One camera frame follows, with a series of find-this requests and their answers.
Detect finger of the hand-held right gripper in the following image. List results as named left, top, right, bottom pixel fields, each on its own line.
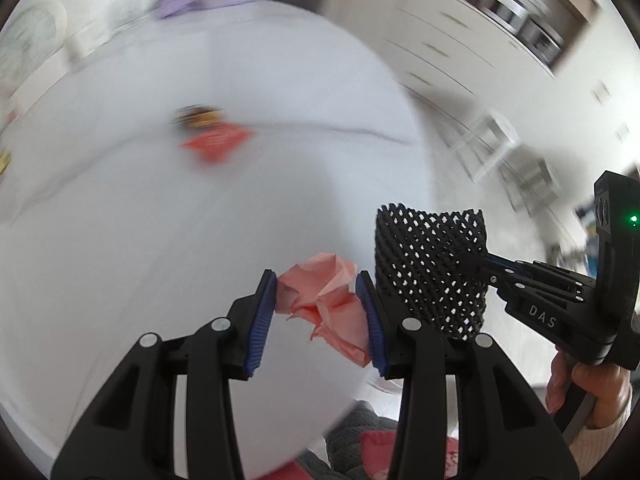
left=487, top=254, right=601, bottom=306
left=457, top=252, right=531, bottom=306

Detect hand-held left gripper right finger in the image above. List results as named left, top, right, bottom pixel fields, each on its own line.
left=355, top=269, right=581, bottom=480

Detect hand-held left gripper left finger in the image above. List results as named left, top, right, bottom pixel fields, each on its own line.
left=50, top=269, right=278, bottom=480

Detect pink paper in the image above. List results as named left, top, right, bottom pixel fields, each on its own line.
left=276, top=254, right=373, bottom=368

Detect black foam mesh sleeve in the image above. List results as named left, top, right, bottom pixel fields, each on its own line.
left=375, top=203, right=488, bottom=343

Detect person's right forearm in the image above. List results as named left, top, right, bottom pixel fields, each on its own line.
left=570, top=402, right=633, bottom=476

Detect person's right hand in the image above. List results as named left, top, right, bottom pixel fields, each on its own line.
left=545, top=351, right=630, bottom=428

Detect grey stool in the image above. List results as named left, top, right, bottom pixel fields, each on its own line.
left=500, top=157, right=561, bottom=216

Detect grey quilted pants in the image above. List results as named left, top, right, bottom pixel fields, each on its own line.
left=325, top=405, right=401, bottom=480

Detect pink printed robe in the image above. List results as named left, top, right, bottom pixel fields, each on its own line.
left=295, top=432, right=461, bottom=480

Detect white plastic stool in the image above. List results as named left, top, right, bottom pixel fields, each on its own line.
left=457, top=112, right=518, bottom=181

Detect red snack packet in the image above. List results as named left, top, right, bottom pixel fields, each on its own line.
left=180, top=122, right=255, bottom=162

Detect dark gold wrapper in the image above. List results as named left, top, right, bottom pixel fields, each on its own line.
left=171, top=105, right=222, bottom=127

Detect white cabinet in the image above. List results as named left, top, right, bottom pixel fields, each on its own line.
left=390, top=0, right=556, bottom=111

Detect silver appliance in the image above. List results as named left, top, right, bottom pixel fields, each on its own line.
left=487, top=0, right=568, bottom=63

